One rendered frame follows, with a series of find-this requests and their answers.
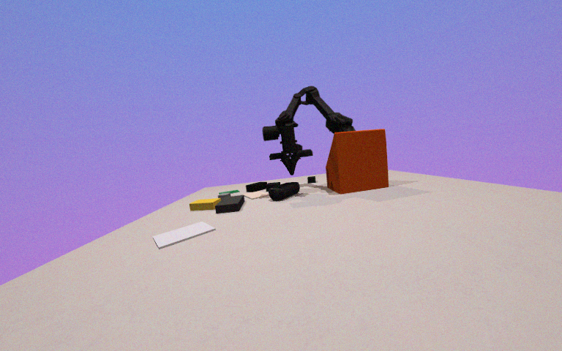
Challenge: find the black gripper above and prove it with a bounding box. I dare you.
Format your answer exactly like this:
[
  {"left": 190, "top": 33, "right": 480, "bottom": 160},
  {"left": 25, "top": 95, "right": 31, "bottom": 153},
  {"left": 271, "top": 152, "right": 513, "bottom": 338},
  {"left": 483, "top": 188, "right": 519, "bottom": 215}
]
[{"left": 269, "top": 137, "right": 313, "bottom": 176}]

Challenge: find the dark grey switch panel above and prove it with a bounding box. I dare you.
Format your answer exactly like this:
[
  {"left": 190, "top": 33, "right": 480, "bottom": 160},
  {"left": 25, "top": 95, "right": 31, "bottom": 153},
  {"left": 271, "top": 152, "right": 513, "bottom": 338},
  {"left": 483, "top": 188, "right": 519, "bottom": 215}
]
[{"left": 269, "top": 182, "right": 300, "bottom": 201}]

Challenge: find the yellow rectangular block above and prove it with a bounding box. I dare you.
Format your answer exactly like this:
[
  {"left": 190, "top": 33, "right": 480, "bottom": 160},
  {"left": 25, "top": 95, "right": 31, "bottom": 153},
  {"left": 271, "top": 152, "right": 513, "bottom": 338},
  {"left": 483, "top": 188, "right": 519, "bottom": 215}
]
[{"left": 190, "top": 198, "right": 221, "bottom": 211}]

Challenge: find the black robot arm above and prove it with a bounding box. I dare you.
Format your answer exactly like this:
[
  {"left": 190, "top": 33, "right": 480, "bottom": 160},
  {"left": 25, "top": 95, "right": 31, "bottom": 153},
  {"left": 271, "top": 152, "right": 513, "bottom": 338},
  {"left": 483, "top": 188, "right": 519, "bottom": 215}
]
[{"left": 262, "top": 86, "right": 356, "bottom": 140}]

